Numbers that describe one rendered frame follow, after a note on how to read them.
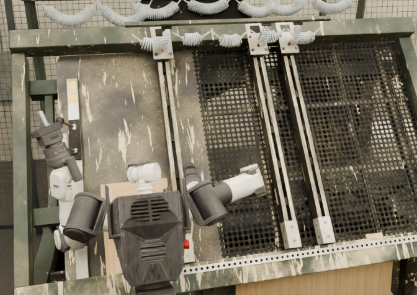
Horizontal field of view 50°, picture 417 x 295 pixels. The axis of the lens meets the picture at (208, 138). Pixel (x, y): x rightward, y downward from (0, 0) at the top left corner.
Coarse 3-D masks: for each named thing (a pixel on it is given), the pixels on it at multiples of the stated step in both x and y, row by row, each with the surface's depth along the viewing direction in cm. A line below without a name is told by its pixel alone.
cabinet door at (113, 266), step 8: (104, 184) 210; (112, 184) 210; (120, 184) 211; (128, 184) 211; (136, 184) 212; (152, 184) 213; (160, 184) 214; (104, 192) 208; (112, 192) 209; (120, 192) 210; (128, 192) 210; (136, 192) 211; (152, 192) 212; (112, 200) 208; (104, 232) 203; (104, 240) 201; (112, 240) 202; (112, 248) 201; (112, 256) 200; (112, 264) 199; (112, 272) 198; (120, 272) 198
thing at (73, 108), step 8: (72, 80) 222; (72, 104) 217; (72, 112) 216; (80, 128) 217; (80, 136) 213; (80, 160) 209; (72, 184) 205; (80, 184) 206; (80, 256) 196; (80, 264) 195; (88, 264) 198; (80, 272) 194; (88, 272) 195
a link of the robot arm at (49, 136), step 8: (40, 128) 170; (48, 128) 167; (56, 128) 169; (32, 136) 166; (40, 136) 165; (48, 136) 167; (56, 136) 169; (40, 144) 168; (48, 144) 167; (56, 144) 169; (64, 144) 170; (48, 152) 167; (56, 152) 168; (64, 152) 169
